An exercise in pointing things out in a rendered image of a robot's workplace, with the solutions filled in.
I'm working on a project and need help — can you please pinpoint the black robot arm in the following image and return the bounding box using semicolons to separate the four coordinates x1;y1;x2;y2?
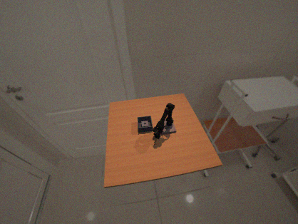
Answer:
153;103;175;137

